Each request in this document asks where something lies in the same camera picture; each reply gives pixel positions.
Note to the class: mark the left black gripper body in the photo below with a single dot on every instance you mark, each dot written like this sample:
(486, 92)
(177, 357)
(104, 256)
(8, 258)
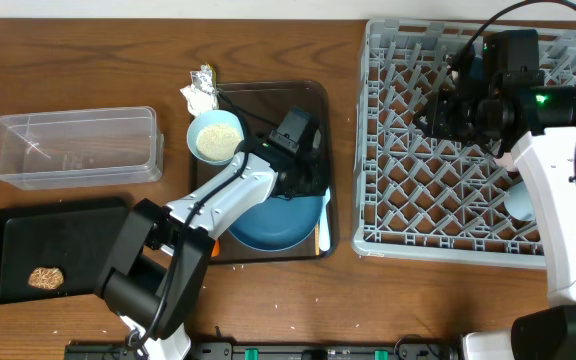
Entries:
(307, 181)

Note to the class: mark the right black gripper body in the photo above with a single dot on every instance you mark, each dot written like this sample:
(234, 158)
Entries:
(461, 120)

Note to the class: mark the dark blue plate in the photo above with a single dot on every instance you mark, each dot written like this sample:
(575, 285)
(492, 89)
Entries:
(277, 223)

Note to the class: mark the light blue plastic spoon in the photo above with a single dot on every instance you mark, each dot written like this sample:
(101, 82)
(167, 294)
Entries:
(324, 238)

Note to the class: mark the light blue cup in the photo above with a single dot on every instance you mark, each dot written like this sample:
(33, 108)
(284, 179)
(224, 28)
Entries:
(518, 204)

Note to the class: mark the light blue rice bowl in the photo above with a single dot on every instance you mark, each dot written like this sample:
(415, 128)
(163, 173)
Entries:
(214, 136)

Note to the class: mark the white paper napkin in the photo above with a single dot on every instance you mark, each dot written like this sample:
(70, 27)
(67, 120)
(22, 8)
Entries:
(200, 100)

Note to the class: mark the pink cup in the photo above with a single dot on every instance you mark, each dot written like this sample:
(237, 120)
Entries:
(506, 161)

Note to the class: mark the wooden chopstick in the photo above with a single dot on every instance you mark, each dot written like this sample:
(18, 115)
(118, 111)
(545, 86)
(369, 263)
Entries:
(316, 240)

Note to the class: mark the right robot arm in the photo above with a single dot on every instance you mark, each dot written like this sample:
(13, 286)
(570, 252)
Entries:
(500, 95)

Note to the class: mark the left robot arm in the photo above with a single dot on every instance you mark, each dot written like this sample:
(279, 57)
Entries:
(156, 267)

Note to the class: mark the grey dishwasher rack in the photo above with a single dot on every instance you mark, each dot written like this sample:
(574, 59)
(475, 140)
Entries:
(421, 198)

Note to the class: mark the dark brown serving tray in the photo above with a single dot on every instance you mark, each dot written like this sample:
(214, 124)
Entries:
(267, 104)

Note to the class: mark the orange carrot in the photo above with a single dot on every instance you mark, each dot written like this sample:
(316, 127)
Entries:
(216, 249)

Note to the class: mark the black plastic bin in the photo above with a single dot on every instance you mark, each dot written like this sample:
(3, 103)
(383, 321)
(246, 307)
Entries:
(74, 237)

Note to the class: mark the clear plastic bin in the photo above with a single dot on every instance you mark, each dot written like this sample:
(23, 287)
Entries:
(81, 148)

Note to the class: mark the brown food scrap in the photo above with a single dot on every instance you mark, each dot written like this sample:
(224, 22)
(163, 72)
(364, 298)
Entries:
(46, 278)

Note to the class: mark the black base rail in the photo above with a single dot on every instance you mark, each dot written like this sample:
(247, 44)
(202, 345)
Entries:
(406, 349)

